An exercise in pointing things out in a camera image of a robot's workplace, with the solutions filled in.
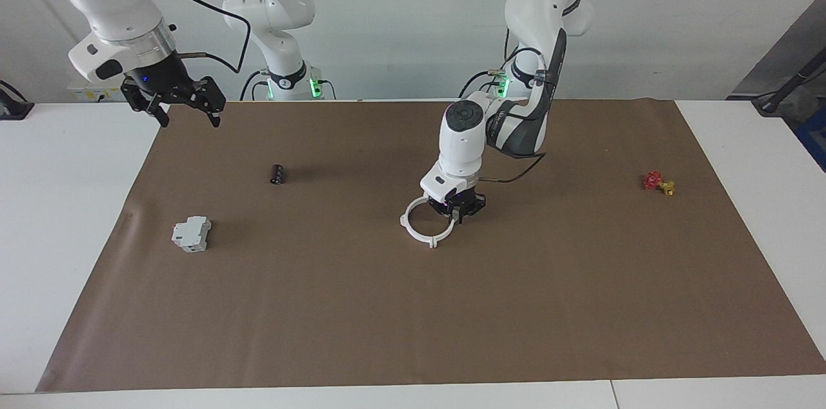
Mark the black stand foot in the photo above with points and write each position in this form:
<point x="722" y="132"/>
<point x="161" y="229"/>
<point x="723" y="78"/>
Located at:
<point x="13" y="109"/>

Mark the blue crate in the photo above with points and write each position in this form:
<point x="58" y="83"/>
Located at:
<point x="814" y="138"/>

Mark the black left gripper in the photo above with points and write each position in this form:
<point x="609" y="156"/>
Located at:
<point x="474" y="204"/>

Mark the brown paper table mat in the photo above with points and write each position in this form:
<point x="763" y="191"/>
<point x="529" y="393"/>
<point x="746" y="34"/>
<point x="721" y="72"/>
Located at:
<point x="413" y="319"/>

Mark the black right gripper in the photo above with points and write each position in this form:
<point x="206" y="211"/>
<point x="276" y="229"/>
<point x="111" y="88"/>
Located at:
<point x="161" y="77"/>

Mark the black tripod stand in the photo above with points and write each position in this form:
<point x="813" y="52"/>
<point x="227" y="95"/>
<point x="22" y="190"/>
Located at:
<point x="790" y="83"/>

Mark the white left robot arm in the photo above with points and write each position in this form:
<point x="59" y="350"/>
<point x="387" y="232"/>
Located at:
<point x="461" y="151"/>

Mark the red and brass valve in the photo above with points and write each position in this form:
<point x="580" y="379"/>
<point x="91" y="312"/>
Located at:
<point x="653" y="180"/>

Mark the small black cylinder capacitor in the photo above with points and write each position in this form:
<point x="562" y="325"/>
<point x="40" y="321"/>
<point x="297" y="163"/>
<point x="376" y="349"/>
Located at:
<point x="277" y="175"/>

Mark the white wall power strip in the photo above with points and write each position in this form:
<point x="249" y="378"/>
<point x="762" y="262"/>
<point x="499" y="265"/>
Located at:
<point x="84" y="94"/>

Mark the grey circuit breaker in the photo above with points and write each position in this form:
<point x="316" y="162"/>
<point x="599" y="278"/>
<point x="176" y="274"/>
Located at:
<point x="191" y="235"/>

